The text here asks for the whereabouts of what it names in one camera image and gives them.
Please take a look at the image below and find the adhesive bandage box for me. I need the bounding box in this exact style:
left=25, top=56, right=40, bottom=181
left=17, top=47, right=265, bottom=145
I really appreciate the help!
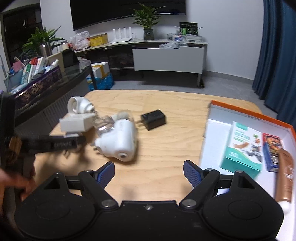
left=220, top=121, right=263, bottom=179

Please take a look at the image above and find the left hand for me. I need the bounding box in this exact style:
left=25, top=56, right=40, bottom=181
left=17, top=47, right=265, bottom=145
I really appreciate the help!
left=0, top=166, right=36, bottom=216

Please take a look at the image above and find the dark glass side table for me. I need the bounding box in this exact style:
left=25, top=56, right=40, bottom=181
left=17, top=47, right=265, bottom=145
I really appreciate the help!
left=15, top=59, right=93, bottom=136

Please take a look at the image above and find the white mosquito repellent heater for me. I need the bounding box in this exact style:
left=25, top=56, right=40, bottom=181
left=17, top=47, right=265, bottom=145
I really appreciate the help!
left=93, top=110, right=137, bottom=162

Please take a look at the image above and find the orange white cardboard tray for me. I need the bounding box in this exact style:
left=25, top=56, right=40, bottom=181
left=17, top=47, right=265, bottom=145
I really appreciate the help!
left=198, top=101, right=295, bottom=240

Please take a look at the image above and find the white rectangular box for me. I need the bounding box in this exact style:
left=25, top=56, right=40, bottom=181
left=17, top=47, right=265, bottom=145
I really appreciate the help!
left=59, top=113, right=96, bottom=133

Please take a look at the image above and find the purple storage tin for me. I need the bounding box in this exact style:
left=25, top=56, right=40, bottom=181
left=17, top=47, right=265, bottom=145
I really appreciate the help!
left=13, top=66, right=62, bottom=109

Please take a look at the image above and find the white round plug device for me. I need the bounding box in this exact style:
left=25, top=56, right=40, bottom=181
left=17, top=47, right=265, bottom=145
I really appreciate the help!
left=67, top=96, right=96, bottom=114

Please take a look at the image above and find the red card deck box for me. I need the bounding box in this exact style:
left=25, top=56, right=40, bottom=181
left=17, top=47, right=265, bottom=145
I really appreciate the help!
left=262, top=133, right=283, bottom=172

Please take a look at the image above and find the copper cosmetic tube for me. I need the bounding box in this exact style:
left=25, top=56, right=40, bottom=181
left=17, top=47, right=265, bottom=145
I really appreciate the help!
left=275, top=149, right=294, bottom=214

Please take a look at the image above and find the black power adapter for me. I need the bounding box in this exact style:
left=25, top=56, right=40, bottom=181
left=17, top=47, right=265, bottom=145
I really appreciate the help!
left=136, top=109, right=167, bottom=131

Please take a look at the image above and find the blue plastic bag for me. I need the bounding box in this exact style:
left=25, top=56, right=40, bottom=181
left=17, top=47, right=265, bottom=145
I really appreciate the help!
left=86, top=73, right=114, bottom=91

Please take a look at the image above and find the steel cup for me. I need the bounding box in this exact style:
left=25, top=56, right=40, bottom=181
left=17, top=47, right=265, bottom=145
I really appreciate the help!
left=39, top=42, right=52, bottom=57

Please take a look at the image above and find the white yellow cardboard box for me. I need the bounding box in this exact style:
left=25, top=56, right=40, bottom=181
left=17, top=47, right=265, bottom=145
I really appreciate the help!
left=91, top=62, right=110, bottom=79

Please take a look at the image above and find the blue curtain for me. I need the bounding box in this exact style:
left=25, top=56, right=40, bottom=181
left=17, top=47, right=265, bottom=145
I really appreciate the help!
left=252, top=1, right=296, bottom=126

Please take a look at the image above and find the white tv cabinet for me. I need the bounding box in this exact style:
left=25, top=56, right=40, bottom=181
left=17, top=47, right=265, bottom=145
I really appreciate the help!
left=76, top=39, right=208, bottom=88

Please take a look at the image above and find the white plastic bag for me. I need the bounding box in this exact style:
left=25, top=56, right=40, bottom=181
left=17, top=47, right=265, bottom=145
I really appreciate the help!
left=69, top=31, right=90, bottom=51

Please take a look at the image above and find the yellow box on cabinet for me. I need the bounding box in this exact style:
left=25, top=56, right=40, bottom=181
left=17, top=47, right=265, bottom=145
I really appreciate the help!
left=89, top=33, right=108, bottom=47

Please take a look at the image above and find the clear plastic bags pile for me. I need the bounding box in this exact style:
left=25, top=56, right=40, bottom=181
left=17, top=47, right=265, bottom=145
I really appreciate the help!
left=159, top=33, right=187, bottom=49

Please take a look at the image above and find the white router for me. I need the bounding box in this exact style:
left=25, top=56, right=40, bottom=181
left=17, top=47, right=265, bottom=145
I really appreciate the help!
left=111, top=27, right=132, bottom=43

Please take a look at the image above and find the black green box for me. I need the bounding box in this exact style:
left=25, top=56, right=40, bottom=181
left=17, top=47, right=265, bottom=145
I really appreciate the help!
left=179, top=22, right=198, bottom=36

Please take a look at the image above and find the potted green plant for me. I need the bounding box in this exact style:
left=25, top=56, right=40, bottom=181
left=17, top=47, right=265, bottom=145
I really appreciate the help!
left=132, top=3, right=164, bottom=41

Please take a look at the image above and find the wall television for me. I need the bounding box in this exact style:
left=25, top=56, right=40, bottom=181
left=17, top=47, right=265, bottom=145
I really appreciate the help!
left=70, top=0, right=186, bottom=30

